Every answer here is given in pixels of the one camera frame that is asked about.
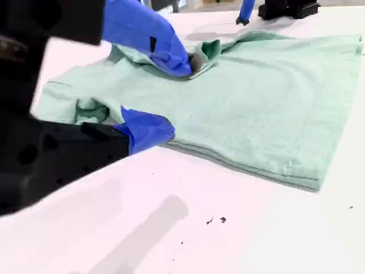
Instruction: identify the pale green t-shirt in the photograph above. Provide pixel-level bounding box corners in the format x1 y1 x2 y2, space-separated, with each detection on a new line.
36 30 364 192

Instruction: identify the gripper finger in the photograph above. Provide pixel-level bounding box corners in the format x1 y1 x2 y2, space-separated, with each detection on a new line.
236 0 256 26
56 0 205 78
31 105 176 200

